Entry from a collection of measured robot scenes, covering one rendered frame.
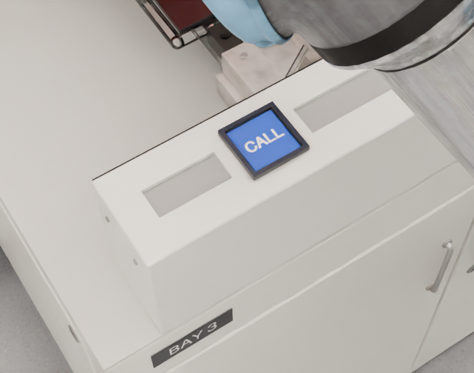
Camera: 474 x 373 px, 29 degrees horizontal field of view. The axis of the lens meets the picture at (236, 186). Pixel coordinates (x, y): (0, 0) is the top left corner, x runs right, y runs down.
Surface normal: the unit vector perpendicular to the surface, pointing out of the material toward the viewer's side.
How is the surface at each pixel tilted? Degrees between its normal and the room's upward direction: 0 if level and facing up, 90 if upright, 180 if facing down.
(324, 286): 90
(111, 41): 0
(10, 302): 0
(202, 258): 90
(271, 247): 90
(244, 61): 0
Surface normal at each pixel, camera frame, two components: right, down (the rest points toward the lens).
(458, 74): -0.04, 0.64
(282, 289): 0.54, 0.71
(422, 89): -0.38, 0.80
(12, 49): -0.01, -0.52
